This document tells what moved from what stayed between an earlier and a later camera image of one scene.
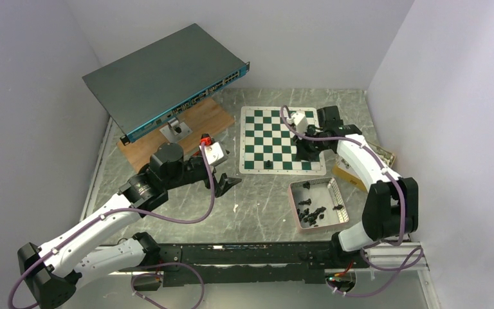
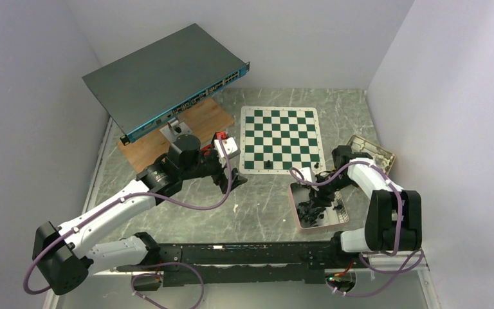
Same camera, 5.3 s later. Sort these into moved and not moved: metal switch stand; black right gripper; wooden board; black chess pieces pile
Moved: black right gripper
Not moved: metal switch stand; wooden board; black chess pieces pile
